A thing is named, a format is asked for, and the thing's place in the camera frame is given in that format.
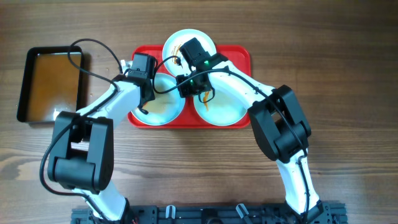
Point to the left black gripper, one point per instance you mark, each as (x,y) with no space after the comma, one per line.
(150,98)

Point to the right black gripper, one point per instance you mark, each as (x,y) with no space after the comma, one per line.
(185,91)

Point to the white plate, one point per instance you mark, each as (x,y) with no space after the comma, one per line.
(166,107)
(222,110)
(173,44)

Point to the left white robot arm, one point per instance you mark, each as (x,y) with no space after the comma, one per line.
(81,155)

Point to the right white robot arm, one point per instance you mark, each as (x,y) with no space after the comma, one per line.
(279,125)

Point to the red plastic tray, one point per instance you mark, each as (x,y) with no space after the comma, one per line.
(189,118)

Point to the black water basin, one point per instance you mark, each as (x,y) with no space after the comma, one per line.
(52,83)

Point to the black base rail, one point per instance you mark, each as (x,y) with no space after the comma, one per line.
(323,212)

